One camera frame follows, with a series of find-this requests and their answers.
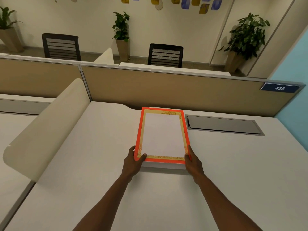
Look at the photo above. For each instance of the blue number sign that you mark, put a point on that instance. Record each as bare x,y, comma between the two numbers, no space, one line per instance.
280,88

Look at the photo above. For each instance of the person's right thumb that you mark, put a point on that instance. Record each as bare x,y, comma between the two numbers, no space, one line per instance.
187,159

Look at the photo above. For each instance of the orange bordered white box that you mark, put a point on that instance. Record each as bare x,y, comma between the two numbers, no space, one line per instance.
161,135

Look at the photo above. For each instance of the person's left forearm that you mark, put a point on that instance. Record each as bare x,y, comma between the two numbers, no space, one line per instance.
104,205

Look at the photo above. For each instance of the blue and yellow wall decorations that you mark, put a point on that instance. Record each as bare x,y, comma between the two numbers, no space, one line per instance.
187,2

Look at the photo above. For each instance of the person's left thumb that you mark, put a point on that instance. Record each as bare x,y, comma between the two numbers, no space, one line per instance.
142,158

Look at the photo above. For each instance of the black mesh office chair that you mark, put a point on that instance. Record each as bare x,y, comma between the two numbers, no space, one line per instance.
165,55
61,46

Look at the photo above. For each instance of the beige desk partition panel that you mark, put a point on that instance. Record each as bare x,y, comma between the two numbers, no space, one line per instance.
38,76
182,90

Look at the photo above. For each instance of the person's right hand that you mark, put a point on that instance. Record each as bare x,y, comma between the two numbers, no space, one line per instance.
194,166

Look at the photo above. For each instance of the person's left hand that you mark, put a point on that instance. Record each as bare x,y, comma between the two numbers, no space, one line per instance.
130,166

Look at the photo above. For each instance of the beige rounded side divider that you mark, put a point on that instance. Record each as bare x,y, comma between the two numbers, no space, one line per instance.
45,132
104,57

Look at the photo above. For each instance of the person's right forearm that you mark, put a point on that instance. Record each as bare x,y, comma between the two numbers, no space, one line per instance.
225,206

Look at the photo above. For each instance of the potted plant in beige planter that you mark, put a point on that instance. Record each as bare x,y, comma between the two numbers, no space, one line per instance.
122,36
8,30
243,42

